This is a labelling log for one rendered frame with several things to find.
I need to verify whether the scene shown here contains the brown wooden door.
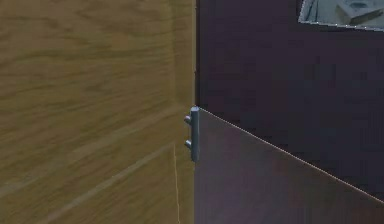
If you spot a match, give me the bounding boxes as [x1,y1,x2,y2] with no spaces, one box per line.
[0,0,197,224]

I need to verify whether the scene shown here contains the grey bar door handle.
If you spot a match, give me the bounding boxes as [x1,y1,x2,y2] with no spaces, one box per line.
[183,105,201,164]

